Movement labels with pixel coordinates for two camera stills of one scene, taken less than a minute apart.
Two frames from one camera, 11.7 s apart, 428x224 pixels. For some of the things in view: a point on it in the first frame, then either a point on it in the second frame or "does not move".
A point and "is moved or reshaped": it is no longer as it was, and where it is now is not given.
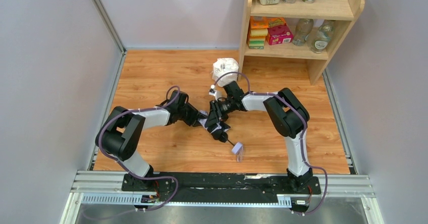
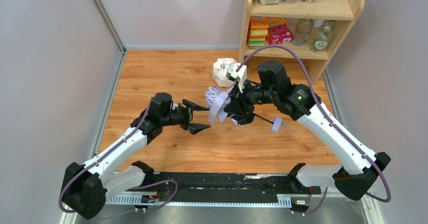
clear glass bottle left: (304, 28) does not move
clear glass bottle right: (322, 37) does not move
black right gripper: (216, 114) to (241, 100)
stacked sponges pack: (256, 38) does not move
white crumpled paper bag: (222, 65) does not move
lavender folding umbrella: (217, 131) is moved or reshaped
